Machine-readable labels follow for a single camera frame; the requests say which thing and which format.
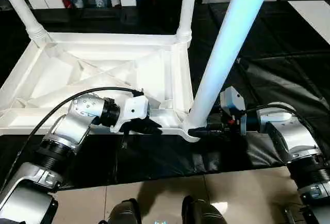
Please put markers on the small white cup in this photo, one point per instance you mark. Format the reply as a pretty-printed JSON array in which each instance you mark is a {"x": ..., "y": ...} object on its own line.
[
  {"x": 79, "y": 3},
  {"x": 116, "y": 2}
]

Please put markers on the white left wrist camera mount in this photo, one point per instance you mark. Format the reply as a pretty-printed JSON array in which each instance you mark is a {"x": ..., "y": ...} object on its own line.
[{"x": 135, "y": 108}]

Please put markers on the black robot foot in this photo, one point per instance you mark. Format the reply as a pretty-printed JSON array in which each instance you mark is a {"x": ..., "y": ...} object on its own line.
[
  {"x": 201, "y": 212},
  {"x": 126, "y": 212}
]

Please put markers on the black left robot foot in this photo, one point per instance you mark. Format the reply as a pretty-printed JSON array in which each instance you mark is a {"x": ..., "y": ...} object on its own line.
[{"x": 126, "y": 212}]

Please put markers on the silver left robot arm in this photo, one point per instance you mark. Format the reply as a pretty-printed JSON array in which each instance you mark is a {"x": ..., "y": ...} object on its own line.
[{"x": 77, "y": 120}]

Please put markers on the white plastic table leg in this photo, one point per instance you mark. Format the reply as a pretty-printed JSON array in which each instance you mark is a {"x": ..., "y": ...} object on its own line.
[
  {"x": 187, "y": 7},
  {"x": 227, "y": 40},
  {"x": 23, "y": 9}
]

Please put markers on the black right robot foot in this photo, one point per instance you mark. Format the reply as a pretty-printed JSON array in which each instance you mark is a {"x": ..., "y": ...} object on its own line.
[{"x": 201, "y": 212}]

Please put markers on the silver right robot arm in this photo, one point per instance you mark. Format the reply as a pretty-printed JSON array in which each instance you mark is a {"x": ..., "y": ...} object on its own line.
[{"x": 291, "y": 136}]

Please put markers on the white flat panel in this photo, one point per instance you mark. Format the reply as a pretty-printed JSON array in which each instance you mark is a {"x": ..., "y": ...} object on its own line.
[{"x": 312, "y": 17}]

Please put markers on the black work mat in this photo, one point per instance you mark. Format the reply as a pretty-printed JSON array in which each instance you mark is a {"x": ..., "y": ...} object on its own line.
[{"x": 283, "y": 66}]

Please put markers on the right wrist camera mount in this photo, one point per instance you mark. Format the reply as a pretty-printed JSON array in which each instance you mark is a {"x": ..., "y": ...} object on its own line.
[{"x": 232, "y": 98}]

